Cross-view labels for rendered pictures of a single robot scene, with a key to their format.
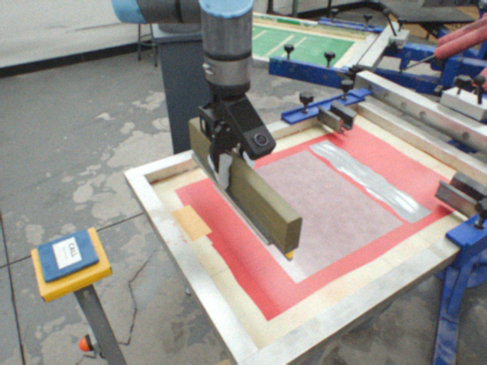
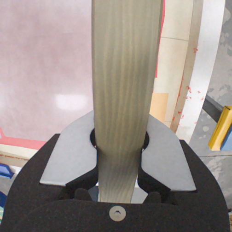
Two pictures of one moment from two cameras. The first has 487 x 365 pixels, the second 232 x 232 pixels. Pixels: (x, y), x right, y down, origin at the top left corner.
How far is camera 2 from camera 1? 0.61 m
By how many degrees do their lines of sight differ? 28
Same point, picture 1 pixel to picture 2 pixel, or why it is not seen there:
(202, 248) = (167, 78)
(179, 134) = (93, 193)
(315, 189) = (13, 86)
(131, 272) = not seen: hidden behind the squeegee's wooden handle
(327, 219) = (21, 39)
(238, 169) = (140, 119)
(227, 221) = not seen: hidden behind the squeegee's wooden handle
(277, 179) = (41, 119)
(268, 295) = not seen: outside the picture
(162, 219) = (186, 128)
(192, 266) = (206, 52)
